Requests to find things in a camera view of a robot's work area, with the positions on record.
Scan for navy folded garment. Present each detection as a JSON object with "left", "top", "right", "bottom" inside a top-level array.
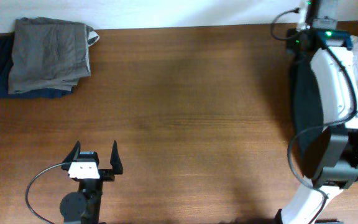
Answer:
[{"left": 0, "top": 34, "right": 73, "bottom": 99}]

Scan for black cable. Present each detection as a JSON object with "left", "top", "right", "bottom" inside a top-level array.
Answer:
[
  {"left": 270, "top": 7, "right": 358, "bottom": 224},
  {"left": 24, "top": 162, "right": 71, "bottom": 224}
]

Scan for grey folded trousers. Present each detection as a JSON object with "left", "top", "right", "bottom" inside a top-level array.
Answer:
[{"left": 8, "top": 17, "right": 99, "bottom": 94}]

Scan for left black cable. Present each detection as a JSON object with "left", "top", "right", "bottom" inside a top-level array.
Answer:
[{"left": 24, "top": 162, "right": 71, "bottom": 224}]

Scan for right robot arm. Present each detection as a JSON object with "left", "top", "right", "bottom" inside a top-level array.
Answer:
[{"left": 274, "top": 1, "right": 358, "bottom": 223}]

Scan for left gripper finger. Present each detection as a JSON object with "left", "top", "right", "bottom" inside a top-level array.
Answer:
[
  {"left": 63, "top": 141, "right": 81, "bottom": 163},
  {"left": 110, "top": 141, "right": 123, "bottom": 175}
]

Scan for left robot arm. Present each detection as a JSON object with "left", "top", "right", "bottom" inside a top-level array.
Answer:
[{"left": 60, "top": 142, "right": 123, "bottom": 224}]

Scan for right black cable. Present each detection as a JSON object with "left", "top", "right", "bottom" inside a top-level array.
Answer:
[{"left": 270, "top": 7, "right": 358, "bottom": 224}]

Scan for black shorts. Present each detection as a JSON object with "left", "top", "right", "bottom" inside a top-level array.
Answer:
[{"left": 289, "top": 56, "right": 323, "bottom": 160}]

